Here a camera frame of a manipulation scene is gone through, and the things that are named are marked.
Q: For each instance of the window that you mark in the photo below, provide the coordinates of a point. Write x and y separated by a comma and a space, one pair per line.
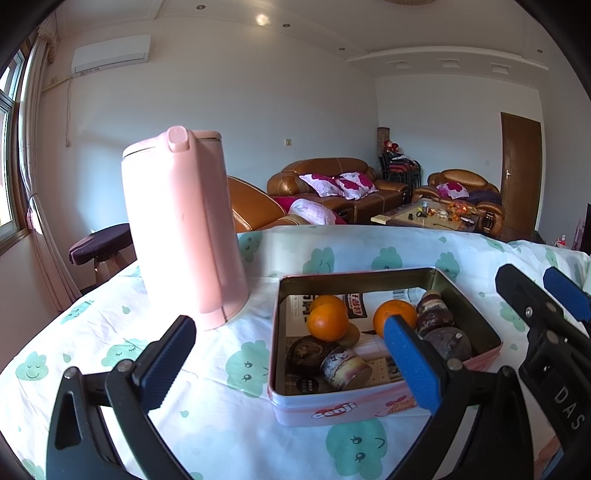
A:
9, 152

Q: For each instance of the brown wooden door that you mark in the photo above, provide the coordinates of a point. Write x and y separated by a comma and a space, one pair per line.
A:
521, 170

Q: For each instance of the fruit bowl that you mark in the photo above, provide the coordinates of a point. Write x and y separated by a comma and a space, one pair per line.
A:
457, 210

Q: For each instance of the wrinkled dark passion fruit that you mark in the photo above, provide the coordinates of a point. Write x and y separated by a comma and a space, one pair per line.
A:
434, 319
307, 353

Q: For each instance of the white air conditioner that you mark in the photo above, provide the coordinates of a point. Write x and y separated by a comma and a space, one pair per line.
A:
111, 53

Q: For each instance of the tall floor lamp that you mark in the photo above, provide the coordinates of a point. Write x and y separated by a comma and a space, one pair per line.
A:
383, 138

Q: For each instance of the pink quilt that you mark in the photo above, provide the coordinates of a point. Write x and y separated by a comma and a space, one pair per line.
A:
311, 211

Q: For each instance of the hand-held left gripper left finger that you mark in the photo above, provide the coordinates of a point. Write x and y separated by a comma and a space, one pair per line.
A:
168, 360

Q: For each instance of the white green cloud tablecloth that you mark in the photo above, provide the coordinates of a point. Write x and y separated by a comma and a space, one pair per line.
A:
207, 392

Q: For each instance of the purple blanket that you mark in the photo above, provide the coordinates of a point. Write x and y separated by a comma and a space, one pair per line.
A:
485, 196

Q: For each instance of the dark purple round fruit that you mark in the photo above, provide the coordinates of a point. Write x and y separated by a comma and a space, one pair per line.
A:
445, 346

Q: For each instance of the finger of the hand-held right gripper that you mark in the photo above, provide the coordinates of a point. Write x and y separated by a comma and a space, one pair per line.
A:
521, 295
565, 288

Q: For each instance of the stack of dark chairs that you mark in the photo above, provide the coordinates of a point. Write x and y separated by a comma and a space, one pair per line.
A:
399, 170

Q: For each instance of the white magenta flower pillow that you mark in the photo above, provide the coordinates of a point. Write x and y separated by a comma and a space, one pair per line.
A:
355, 182
452, 188
323, 184

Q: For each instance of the red plush toy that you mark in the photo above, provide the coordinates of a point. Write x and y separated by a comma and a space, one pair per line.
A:
392, 146

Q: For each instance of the brown kiwi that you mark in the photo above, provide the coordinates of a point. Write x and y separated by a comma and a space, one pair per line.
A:
352, 333

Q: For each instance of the red cloth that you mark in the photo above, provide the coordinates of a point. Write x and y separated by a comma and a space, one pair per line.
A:
286, 201

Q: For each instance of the beige curtain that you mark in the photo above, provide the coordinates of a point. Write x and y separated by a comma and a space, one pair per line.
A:
41, 221

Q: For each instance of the wooden coffee table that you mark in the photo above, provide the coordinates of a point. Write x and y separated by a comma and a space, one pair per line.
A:
411, 220

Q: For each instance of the pink electric kettle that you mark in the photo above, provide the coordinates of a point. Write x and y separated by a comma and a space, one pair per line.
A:
180, 230

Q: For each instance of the orange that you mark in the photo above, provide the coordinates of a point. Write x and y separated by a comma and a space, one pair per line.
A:
323, 301
328, 321
392, 314

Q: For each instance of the long brown leather sofa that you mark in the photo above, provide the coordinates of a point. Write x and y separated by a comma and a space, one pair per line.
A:
323, 165

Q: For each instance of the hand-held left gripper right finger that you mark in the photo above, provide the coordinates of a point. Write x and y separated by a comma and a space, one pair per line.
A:
411, 360

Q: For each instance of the purple cushioned stool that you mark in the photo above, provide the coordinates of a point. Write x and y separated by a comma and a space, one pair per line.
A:
99, 244

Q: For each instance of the pink tin box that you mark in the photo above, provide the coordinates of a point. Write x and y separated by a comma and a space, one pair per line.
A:
323, 406

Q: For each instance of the brown leather armchair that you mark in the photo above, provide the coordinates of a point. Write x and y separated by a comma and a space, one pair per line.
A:
461, 175
254, 203

